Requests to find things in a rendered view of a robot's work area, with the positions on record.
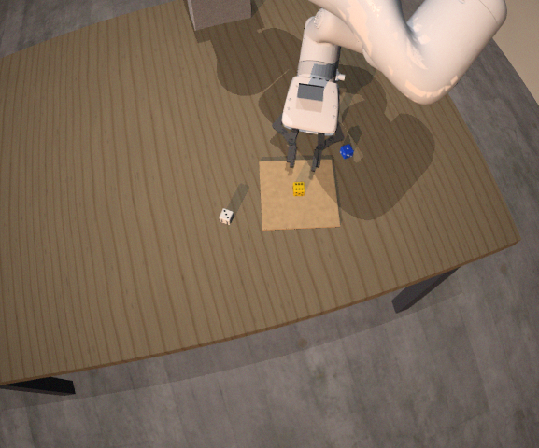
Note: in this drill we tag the yellow die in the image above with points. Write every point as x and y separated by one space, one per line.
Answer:
298 188

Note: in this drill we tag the tan textured mat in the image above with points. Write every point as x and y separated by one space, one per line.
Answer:
283 211

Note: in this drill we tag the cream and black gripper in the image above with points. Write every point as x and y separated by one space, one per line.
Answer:
326 122

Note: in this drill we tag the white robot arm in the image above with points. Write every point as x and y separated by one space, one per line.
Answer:
424 58

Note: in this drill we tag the blue die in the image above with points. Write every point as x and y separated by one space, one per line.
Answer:
346 151

